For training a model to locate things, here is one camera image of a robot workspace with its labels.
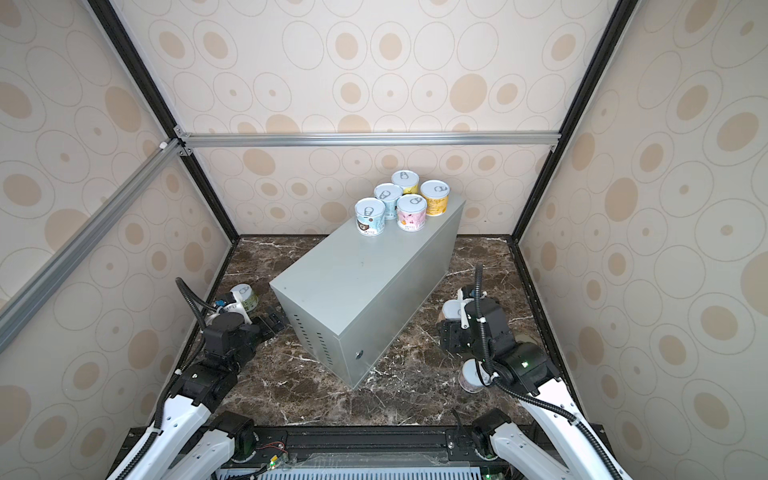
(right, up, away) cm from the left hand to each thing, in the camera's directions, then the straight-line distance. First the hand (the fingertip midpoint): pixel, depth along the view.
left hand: (280, 305), depth 76 cm
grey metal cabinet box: (+20, +3, -15) cm, 26 cm away
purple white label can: (+49, -20, +3) cm, 53 cm away
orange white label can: (+43, 0, -7) cm, 43 cm away
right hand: (+44, -4, -4) cm, 44 cm away
